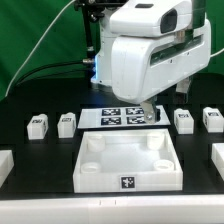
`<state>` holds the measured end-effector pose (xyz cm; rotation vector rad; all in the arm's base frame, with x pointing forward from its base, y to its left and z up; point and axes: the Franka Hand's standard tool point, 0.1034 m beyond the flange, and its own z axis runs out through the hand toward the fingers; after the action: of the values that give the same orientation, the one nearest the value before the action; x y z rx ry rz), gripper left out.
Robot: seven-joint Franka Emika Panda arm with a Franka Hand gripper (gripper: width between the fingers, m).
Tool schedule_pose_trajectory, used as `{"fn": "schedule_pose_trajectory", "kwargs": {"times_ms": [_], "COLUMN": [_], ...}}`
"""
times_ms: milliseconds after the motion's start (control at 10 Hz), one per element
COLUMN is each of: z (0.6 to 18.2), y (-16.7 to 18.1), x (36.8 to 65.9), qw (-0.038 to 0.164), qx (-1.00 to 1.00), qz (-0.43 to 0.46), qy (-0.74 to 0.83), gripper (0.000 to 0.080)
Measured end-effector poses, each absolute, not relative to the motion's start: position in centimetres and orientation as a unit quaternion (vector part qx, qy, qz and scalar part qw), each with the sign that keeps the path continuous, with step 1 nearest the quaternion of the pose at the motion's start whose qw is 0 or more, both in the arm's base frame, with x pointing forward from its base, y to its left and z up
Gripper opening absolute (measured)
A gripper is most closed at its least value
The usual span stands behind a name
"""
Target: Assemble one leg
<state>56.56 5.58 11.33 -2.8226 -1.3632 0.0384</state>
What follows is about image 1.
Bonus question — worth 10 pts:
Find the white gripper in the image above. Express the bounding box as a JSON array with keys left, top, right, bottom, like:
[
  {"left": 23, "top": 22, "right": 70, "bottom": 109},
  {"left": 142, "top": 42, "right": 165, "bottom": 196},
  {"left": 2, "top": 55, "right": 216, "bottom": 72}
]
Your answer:
[{"left": 111, "top": 20, "right": 211, "bottom": 124}]

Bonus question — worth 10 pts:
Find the white square table top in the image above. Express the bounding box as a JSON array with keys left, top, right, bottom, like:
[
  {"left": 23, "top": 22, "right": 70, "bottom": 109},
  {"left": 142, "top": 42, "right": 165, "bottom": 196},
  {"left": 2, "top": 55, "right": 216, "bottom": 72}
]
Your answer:
[{"left": 73, "top": 129, "right": 183, "bottom": 193}]

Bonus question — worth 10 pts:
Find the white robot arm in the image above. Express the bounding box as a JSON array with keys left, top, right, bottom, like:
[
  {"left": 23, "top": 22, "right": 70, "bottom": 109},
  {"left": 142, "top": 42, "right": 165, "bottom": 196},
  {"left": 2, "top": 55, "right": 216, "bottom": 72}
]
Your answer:
[{"left": 92, "top": 0, "right": 211, "bottom": 123}]

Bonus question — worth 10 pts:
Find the white obstacle block right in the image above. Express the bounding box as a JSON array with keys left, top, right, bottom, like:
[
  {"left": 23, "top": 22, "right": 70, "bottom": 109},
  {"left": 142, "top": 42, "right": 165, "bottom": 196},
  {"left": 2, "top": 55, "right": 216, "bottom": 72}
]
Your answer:
[{"left": 211, "top": 143, "right": 224, "bottom": 181}]

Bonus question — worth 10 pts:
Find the white obstacle block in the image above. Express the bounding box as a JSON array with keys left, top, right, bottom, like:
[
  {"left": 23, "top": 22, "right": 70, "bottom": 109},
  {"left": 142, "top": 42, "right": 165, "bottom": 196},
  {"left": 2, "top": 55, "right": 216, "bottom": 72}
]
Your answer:
[
  {"left": 0, "top": 150, "right": 14, "bottom": 187},
  {"left": 211, "top": 143, "right": 224, "bottom": 181}
]

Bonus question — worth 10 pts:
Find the white sheet with markers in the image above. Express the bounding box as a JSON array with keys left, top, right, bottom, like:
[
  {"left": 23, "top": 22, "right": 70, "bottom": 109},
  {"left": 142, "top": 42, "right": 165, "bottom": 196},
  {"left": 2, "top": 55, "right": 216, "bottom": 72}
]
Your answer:
[{"left": 77, "top": 105, "right": 171, "bottom": 130}]

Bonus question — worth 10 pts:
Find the white front obstacle bar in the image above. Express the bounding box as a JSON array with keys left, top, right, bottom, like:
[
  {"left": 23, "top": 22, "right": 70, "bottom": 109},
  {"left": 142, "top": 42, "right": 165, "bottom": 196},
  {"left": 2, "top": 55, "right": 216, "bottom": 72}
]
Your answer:
[{"left": 0, "top": 195, "right": 224, "bottom": 224}]

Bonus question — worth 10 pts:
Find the white obstacle block left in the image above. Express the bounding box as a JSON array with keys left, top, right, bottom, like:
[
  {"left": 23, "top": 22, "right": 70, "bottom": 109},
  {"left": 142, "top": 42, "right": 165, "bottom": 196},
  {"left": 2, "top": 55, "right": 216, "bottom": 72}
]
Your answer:
[{"left": 0, "top": 150, "right": 14, "bottom": 187}]

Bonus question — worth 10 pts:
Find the black camera stand pole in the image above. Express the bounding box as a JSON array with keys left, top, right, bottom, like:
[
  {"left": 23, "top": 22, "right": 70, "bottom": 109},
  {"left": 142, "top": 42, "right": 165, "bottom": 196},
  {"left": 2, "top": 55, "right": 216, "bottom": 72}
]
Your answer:
[{"left": 74, "top": 0, "right": 97, "bottom": 59}]

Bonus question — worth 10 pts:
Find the black cable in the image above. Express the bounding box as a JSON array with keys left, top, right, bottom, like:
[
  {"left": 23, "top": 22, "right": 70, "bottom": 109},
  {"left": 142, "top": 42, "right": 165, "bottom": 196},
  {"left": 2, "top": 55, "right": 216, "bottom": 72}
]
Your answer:
[{"left": 13, "top": 60, "right": 92, "bottom": 88}]

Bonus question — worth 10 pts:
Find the white cable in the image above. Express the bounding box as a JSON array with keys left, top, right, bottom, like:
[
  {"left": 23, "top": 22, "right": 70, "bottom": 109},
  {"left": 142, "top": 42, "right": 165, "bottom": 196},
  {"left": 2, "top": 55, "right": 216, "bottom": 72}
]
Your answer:
[{"left": 4, "top": 0, "right": 77, "bottom": 98}]

